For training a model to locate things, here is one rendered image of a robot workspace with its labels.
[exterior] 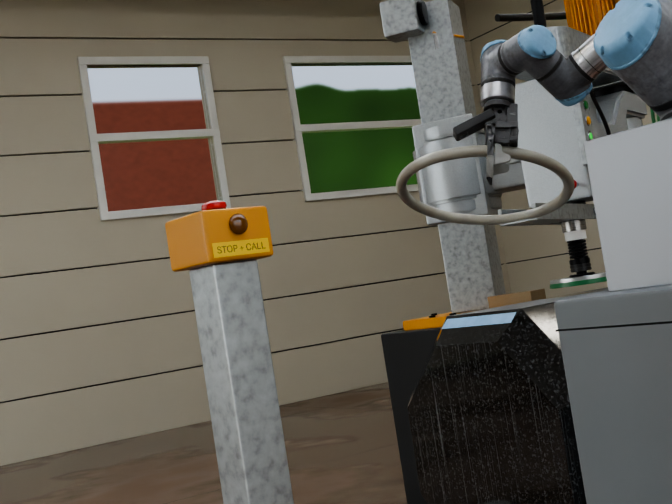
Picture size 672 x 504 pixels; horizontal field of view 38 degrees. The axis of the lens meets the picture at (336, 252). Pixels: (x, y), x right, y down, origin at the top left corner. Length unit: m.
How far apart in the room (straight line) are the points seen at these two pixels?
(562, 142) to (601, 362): 1.47
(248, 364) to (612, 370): 0.73
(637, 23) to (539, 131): 1.40
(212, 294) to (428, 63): 2.72
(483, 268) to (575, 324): 2.05
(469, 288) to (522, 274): 6.84
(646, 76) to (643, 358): 0.54
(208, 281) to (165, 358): 7.35
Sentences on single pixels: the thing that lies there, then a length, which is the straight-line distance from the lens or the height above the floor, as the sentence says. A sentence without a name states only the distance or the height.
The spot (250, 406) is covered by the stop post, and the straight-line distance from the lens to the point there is 1.51.
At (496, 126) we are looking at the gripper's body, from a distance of 2.57.
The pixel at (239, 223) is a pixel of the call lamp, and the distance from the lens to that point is 1.49.
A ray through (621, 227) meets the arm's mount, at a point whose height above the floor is 0.97.
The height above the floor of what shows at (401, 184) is 1.20.
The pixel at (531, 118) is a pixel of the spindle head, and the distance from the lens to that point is 3.34.
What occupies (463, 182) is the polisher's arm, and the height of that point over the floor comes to 1.29.
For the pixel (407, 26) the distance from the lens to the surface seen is 4.07.
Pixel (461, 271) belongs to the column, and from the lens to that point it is 4.01.
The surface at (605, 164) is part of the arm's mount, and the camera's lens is 1.99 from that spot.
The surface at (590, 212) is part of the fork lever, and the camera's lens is 3.38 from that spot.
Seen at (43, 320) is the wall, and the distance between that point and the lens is 8.54.
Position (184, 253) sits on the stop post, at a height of 1.02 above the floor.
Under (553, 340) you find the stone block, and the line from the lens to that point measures 2.79.
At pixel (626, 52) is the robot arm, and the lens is 1.99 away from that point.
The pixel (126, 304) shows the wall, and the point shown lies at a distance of 8.76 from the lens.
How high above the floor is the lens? 0.92
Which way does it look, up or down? 3 degrees up
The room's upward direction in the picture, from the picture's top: 9 degrees counter-clockwise
